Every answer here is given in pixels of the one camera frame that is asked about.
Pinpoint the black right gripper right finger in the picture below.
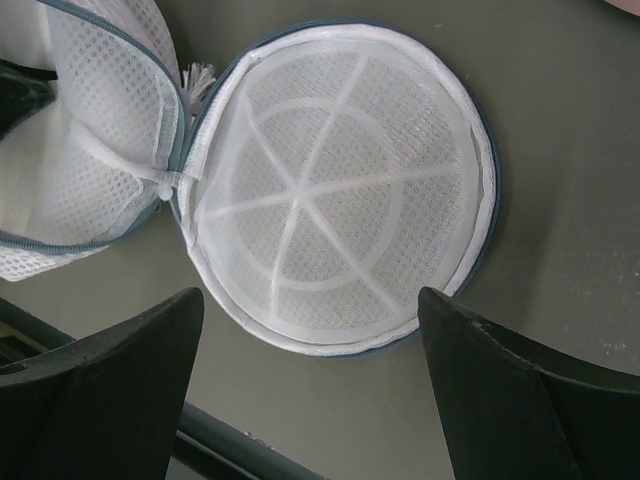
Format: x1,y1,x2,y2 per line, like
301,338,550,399
418,287,639,479

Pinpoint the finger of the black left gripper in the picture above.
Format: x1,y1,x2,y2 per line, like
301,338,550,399
0,60,58,140

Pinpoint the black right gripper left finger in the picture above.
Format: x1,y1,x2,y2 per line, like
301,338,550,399
1,288,204,479

